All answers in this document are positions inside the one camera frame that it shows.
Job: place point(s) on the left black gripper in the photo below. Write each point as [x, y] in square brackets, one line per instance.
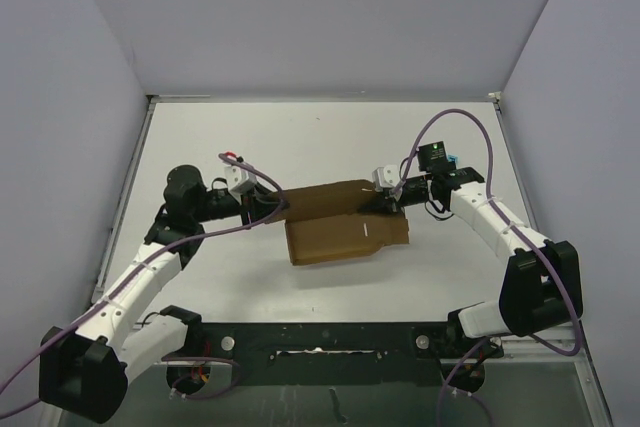
[255, 199]

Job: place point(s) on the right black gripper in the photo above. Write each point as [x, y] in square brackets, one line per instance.
[386, 205]

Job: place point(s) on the brown cardboard box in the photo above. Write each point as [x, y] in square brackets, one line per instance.
[323, 223]

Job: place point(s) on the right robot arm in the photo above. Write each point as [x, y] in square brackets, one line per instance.
[541, 287]

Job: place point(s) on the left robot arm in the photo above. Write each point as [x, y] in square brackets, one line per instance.
[87, 367]

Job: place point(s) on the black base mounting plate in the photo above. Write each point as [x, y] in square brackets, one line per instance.
[421, 354]

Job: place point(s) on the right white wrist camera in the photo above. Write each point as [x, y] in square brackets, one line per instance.
[386, 177]

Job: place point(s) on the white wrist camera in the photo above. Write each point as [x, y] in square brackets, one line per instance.
[386, 177]
[239, 181]

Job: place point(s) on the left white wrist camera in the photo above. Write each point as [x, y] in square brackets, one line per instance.
[239, 181]

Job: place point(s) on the aluminium table frame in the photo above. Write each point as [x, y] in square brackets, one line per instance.
[247, 277]

